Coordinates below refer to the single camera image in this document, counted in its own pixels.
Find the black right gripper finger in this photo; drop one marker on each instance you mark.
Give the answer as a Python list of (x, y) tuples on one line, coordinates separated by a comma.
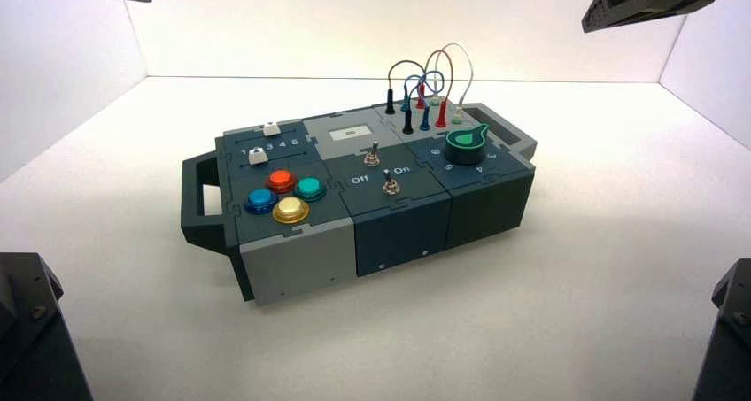
[(610, 11)]

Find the white slider knob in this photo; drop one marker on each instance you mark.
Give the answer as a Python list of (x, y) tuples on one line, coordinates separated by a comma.
[(255, 157), (270, 129)]

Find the green pointer rotary knob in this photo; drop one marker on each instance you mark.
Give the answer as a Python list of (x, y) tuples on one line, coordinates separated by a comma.
[(466, 146)]

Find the red round push button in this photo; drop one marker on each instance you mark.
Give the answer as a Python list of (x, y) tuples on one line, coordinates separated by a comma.
[(281, 179)]

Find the blue round push button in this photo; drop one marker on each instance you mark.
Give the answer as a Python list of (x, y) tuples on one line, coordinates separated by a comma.
[(261, 200)]

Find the small white digit display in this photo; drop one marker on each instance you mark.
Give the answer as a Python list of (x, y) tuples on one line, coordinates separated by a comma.
[(344, 135)]

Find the teal round push button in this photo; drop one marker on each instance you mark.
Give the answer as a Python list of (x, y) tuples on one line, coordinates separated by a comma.
[(310, 188)]

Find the yellow round push button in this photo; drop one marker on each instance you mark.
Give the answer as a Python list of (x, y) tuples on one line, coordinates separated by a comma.
[(290, 210)]

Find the dark grey modular control box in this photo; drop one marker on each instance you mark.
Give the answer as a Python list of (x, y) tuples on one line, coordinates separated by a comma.
[(399, 222)]

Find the metal toggle switch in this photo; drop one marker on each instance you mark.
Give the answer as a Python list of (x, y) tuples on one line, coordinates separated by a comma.
[(391, 186), (371, 157)]

